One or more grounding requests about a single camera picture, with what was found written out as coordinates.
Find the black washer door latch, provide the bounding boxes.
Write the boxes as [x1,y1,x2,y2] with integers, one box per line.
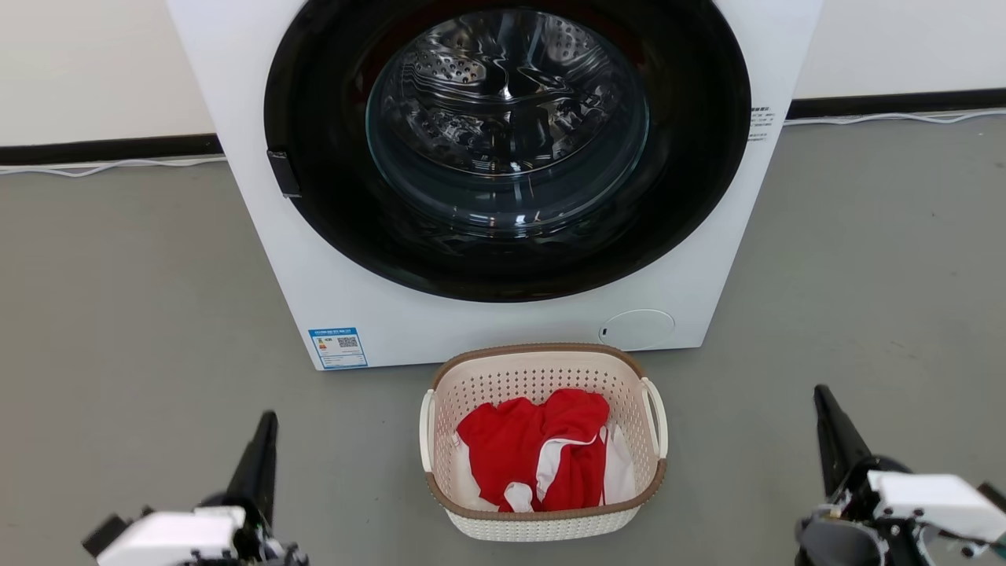
[266,149,303,199]

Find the red garment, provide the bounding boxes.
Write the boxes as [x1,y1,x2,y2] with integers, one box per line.
[456,388,611,513]

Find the blue energy label sticker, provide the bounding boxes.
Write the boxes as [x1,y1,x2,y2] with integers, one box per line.
[308,327,369,370]

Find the white front-load washing machine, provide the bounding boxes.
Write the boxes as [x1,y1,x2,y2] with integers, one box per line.
[165,0,824,371]

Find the cream perforated laundry basket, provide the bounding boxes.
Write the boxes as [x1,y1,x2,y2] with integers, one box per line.
[419,343,669,542]

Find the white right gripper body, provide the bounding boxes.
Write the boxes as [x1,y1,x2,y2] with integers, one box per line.
[794,454,1006,566]

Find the round black washer door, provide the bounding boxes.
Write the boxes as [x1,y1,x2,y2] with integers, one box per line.
[263,0,753,303]

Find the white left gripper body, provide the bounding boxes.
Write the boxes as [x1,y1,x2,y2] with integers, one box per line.
[82,494,309,566]

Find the black baseboard strip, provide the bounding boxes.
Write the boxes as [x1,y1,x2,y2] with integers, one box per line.
[0,133,225,167]
[786,87,1006,121]

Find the round white filter cover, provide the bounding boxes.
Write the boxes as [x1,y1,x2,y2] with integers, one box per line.
[599,309,676,351]

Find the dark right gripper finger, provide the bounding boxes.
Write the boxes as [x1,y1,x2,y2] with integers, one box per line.
[825,387,874,482]
[813,384,851,499]

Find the white floor cable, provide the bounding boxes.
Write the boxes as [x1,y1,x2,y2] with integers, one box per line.
[783,109,1006,127]
[0,155,229,178]

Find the steel washer drum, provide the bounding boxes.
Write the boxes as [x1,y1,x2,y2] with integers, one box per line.
[368,8,650,237]

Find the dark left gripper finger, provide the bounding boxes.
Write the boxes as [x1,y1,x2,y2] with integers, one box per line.
[256,410,281,526]
[225,412,270,508]

